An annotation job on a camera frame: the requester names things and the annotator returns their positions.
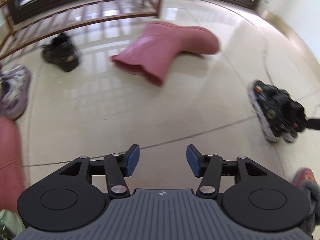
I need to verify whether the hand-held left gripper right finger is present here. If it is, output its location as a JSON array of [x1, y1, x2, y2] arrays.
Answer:
[[186, 144, 269, 198]]

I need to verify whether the pink rain boot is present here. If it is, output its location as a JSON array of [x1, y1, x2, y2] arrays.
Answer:
[[0, 116, 28, 213], [110, 21, 220, 87]]

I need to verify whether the wooden shoe rack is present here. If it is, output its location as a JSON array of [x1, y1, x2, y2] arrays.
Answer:
[[0, 0, 165, 58]]

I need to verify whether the pink fur-lined boot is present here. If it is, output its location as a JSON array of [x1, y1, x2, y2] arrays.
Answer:
[[292, 168, 320, 233]]

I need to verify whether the black leather shoe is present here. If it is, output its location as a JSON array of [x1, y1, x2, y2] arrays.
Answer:
[[41, 32, 82, 72]]

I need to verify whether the green clog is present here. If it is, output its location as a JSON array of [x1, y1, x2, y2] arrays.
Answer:
[[0, 209, 25, 240]]

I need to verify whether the black sandal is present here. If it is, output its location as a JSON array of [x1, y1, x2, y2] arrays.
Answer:
[[247, 79, 307, 143]]

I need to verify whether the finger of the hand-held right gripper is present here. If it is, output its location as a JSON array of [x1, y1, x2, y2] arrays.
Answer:
[[294, 104, 320, 132]]

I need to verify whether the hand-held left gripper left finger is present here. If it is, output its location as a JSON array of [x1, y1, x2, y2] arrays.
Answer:
[[59, 144, 140, 199]]

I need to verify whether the purple grey sneaker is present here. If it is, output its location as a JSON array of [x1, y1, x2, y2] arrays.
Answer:
[[0, 64, 32, 120]]

